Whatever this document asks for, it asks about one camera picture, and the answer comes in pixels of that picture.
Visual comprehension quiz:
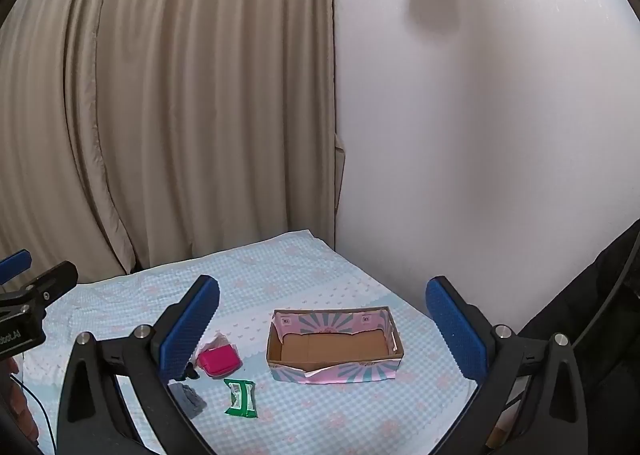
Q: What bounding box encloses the pink pouch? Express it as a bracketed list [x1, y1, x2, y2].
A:
[196, 345, 241, 379]

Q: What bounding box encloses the grey cloth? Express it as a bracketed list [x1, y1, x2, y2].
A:
[168, 381, 207, 419]

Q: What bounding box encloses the black cable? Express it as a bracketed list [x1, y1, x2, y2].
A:
[7, 372, 57, 453]

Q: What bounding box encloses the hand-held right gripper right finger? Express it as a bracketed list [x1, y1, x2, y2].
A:
[425, 276, 592, 455]

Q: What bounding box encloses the green packet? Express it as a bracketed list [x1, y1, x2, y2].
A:
[223, 378, 260, 419]

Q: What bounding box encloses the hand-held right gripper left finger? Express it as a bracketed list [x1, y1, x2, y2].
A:
[56, 275, 221, 455]

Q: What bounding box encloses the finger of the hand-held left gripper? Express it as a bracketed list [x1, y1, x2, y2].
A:
[0, 250, 32, 287]
[0, 261, 79, 321]

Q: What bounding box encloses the blue checked printed bed sheet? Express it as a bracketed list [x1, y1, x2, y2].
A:
[22, 229, 478, 455]

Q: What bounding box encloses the beige curtain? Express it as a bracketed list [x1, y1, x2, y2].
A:
[0, 0, 347, 286]

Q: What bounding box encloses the pink printed cardboard box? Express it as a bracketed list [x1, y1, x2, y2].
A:
[266, 305, 405, 384]

